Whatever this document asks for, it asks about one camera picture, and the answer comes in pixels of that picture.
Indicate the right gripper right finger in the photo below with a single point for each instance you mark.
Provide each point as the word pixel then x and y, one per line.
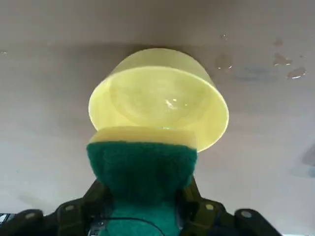
pixel 209 218

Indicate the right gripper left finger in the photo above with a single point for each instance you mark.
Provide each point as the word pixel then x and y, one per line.
pixel 69 216

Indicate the green and yellow sponge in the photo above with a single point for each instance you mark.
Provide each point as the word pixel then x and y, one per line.
pixel 142 172

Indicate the yellow bowl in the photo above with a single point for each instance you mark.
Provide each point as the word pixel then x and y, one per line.
pixel 157 98

